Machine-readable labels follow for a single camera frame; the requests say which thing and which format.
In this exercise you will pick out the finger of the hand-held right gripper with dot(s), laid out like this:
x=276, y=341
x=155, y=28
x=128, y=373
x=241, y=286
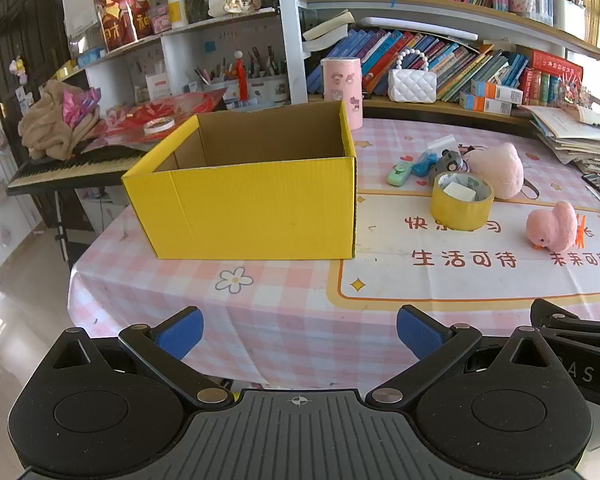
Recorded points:
x=560, y=322

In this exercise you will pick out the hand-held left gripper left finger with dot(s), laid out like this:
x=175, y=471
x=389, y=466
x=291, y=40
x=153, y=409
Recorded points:
x=182, y=332

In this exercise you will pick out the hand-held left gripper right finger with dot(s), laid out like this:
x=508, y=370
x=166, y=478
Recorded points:
x=420, y=332

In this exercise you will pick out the pink plush chick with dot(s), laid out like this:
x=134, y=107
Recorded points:
x=552, y=227

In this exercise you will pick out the yellow tape roll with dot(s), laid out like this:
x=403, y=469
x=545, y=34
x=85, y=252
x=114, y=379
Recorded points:
x=460, y=212

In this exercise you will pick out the yellow cardboard box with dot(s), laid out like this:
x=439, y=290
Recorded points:
x=250, y=210

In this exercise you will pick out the pink plush heart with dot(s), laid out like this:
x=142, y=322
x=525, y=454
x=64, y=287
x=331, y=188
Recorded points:
x=497, y=170

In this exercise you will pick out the grey plush mouse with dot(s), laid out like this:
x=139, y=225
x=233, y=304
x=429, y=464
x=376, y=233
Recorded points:
x=447, y=162

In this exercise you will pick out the pink checkered printed tablecloth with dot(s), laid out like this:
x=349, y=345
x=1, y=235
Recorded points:
x=280, y=300

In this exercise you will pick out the black smartphone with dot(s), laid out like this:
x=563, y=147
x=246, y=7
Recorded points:
x=597, y=181

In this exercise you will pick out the black keyboard stand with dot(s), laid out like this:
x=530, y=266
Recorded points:
x=65, y=230

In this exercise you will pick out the stack of papers and notebooks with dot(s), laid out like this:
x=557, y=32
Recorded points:
x=570, y=135

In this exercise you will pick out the black piano keyboard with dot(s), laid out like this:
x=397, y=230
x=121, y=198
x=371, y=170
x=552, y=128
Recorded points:
x=70, y=167

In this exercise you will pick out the white tape roll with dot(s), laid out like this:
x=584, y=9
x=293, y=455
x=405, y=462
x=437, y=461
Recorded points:
x=159, y=125

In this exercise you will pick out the red paper pile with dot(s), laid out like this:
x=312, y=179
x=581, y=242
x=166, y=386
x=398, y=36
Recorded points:
x=180, y=105

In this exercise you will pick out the colourful glitter ornament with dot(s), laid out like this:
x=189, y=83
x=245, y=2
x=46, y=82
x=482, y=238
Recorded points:
x=570, y=87

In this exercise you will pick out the red upright dictionary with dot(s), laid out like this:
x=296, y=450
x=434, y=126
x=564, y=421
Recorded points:
x=525, y=87

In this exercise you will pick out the white carton with red stripe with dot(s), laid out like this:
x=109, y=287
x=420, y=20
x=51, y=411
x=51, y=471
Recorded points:
x=158, y=87

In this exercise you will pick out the beige fluffy cloth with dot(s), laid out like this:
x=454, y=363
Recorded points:
x=45, y=125

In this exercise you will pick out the pink foil wrapper bunch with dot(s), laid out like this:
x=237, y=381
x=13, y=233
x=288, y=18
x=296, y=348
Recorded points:
x=80, y=105

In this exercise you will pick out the pink cartoon print cylinder cup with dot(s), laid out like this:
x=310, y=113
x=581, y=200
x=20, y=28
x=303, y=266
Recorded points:
x=341, y=92

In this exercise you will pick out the white pen holder with pens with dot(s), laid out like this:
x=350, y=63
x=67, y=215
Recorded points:
x=265, y=90

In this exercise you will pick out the red thick dictionary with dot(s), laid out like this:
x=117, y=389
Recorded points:
x=555, y=65

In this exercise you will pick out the red tassel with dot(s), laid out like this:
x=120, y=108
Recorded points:
x=240, y=77

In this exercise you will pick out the white cubby shelf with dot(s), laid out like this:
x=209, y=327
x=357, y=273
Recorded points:
x=175, y=55

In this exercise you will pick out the long row of colourful books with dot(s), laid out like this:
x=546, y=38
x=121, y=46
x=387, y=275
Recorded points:
x=375, y=50

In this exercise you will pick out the white storage box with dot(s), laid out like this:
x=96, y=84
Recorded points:
x=570, y=20

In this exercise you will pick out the white flat long panel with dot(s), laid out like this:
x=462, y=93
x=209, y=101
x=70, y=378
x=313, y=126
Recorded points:
x=420, y=27

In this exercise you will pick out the white-framed wooden bookshelf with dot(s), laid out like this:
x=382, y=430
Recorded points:
x=287, y=35

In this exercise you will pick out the white bottle yellow label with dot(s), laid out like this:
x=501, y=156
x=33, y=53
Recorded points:
x=177, y=10

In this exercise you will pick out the dark wooden door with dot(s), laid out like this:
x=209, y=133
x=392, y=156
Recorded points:
x=20, y=20

